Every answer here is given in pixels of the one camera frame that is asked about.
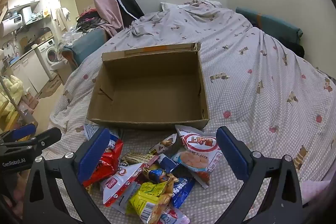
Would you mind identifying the pile of snack packets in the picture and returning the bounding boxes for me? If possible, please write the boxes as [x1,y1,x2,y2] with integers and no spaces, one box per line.
[83,124,223,224]

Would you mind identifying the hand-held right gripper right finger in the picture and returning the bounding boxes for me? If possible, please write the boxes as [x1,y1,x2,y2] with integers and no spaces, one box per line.
[216,126,311,224]

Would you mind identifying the white pillow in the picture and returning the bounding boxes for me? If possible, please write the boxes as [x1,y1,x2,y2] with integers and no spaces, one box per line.
[161,2,182,12]

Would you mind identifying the crumpled white plastic bags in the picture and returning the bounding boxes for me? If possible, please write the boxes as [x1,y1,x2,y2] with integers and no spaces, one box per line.
[62,30,84,42]

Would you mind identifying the brown cardboard box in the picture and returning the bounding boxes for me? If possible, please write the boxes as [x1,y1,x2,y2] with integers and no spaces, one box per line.
[86,42,210,131]

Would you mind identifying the hanging beige towel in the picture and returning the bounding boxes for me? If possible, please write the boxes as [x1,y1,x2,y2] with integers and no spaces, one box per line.
[54,7,71,30]

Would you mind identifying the pale yellow garment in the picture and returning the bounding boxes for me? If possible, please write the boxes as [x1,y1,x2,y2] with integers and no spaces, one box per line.
[0,74,24,117]

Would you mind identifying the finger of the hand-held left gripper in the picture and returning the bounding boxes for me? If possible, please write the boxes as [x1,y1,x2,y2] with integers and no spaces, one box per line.
[0,123,37,144]
[0,127,63,155]

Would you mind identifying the teal cushion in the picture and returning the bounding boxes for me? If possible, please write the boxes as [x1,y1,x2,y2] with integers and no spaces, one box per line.
[235,7,303,43]

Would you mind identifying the white washing machine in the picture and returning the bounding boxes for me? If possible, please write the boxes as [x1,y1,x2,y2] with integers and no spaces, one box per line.
[37,39,59,71]

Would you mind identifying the brown floor mat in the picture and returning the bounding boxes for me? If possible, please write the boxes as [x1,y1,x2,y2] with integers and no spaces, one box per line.
[39,74,63,98]

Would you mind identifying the brown checkered wafer packet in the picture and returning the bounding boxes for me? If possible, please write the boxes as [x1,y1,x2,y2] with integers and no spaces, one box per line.
[123,151,155,165]

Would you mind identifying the white wall cabinet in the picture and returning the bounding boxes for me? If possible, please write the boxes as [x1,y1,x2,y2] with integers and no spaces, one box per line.
[7,0,40,10]

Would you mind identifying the pink fluffy cloth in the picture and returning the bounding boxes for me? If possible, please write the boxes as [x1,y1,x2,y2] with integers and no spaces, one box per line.
[299,179,334,206]

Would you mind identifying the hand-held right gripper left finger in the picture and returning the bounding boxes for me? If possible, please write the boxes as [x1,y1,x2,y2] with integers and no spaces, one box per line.
[22,127,111,224]

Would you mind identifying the white base cabinet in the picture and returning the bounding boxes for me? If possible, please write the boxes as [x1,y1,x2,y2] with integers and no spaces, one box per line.
[10,52,50,93]

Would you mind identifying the white water heater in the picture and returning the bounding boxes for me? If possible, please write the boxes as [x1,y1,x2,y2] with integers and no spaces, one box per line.
[0,6,32,37]

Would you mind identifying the heap of dark clothes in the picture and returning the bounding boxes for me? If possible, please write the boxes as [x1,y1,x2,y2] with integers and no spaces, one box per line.
[76,7,105,30]

